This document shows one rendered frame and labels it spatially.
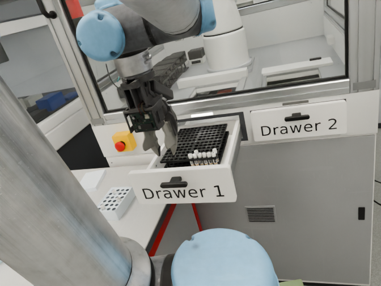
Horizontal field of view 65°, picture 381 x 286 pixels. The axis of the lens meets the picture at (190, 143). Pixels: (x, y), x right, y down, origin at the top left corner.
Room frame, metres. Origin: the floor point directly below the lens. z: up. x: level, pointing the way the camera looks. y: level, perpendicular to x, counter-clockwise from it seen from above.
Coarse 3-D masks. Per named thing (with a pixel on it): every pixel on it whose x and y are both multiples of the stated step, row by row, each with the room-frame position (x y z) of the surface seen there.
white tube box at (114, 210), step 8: (112, 192) 0.87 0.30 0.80; (120, 192) 0.86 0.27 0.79; (128, 192) 0.85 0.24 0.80; (104, 200) 0.84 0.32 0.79; (112, 200) 0.83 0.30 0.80; (128, 200) 0.83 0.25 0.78; (112, 208) 0.78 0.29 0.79; (120, 208) 0.79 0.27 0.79; (104, 216) 0.78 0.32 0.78; (112, 216) 0.77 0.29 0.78; (120, 216) 0.77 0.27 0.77
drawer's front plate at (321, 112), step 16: (256, 112) 0.91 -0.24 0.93; (272, 112) 0.89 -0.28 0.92; (288, 112) 0.87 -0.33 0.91; (304, 112) 0.85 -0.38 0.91; (320, 112) 0.83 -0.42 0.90; (336, 112) 0.82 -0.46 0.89; (256, 128) 0.91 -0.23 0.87; (272, 128) 0.89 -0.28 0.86; (288, 128) 0.87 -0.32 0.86; (320, 128) 0.83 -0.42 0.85
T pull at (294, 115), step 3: (294, 114) 0.85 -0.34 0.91; (297, 114) 0.84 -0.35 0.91; (300, 114) 0.84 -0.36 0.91; (285, 117) 0.84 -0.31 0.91; (288, 117) 0.84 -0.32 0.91; (291, 117) 0.83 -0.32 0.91; (294, 117) 0.83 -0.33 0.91; (297, 117) 0.83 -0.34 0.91; (300, 117) 0.82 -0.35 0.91; (303, 117) 0.82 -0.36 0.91; (306, 117) 0.82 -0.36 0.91; (309, 117) 0.81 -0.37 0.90; (285, 120) 0.84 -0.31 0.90; (288, 120) 0.84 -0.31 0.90; (291, 120) 0.83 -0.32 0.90; (294, 120) 0.83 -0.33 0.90
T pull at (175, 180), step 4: (176, 176) 0.67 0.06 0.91; (180, 176) 0.67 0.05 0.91; (172, 180) 0.66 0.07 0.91; (176, 180) 0.66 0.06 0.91; (180, 180) 0.66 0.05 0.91; (160, 184) 0.66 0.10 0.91; (164, 184) 0.65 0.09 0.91; (168, 184) 0.65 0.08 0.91; (172, 184) 0.64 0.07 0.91; (176, 184) 0.64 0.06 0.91; (180, 184) 0.64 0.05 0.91; (184, 184) 0.63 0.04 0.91
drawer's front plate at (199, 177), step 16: (128, 176) 0.73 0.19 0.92; (144, 176) 0.71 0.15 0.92; (160, 176) 0.69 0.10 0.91; (192, 176) 0.66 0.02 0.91; (208, 176) 0.65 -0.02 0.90; (224, 176) 0.63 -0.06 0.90; (160, 192) 0.70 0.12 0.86; (176, 192) 0.68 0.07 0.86; (208, 192) 0.65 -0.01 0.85; (224, 192) 0.63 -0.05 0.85
